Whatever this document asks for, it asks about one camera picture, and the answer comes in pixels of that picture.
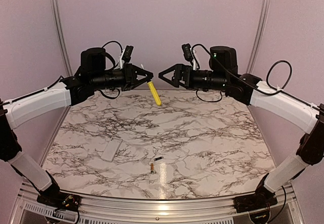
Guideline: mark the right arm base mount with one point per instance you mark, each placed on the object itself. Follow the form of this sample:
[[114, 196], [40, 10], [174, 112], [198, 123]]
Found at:
[[261, 198]]

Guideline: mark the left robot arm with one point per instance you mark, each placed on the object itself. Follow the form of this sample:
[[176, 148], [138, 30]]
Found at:
[[97, 71]]

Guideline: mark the left aluminium frame post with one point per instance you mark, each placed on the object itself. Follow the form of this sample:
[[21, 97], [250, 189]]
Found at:
[[60, 35]]

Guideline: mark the yellow handled screwdriver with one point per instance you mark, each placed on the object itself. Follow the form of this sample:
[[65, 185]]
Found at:
[[154, 93]]

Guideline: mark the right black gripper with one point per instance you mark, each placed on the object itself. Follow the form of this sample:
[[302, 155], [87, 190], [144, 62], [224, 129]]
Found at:
[[188, 71]]

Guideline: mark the white remote control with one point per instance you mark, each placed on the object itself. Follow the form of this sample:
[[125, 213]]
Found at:
[[111, 149]]

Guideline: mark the aluminium frame post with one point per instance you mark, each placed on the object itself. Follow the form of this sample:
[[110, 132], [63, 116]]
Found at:
[[265, 5], [60, 35]]

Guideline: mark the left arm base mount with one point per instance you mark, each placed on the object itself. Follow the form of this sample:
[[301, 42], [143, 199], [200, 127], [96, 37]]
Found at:
[[59, 201]]

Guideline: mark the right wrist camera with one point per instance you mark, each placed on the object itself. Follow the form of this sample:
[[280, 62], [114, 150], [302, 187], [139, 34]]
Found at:
[[188, 54]]

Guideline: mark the right aluminium frame post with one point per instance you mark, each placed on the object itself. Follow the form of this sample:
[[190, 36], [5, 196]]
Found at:
[[265, 5]]

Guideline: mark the gold AAA battery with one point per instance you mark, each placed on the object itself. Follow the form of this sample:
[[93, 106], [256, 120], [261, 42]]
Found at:
[[152, 171]]

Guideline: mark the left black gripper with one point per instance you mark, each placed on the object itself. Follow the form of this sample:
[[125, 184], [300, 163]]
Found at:
[[129, 78]]

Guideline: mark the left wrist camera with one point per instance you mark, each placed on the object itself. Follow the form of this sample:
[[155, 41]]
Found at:
[[125, 56]]

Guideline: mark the front aluminium rail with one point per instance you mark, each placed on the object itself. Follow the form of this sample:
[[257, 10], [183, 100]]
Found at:
[[99, 209]]

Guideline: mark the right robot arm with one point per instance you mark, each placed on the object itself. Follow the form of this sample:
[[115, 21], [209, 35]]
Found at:
[[251, 90]]

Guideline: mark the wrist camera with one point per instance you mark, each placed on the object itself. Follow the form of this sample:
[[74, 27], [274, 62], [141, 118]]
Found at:
[[188, 54], [125, 56]]

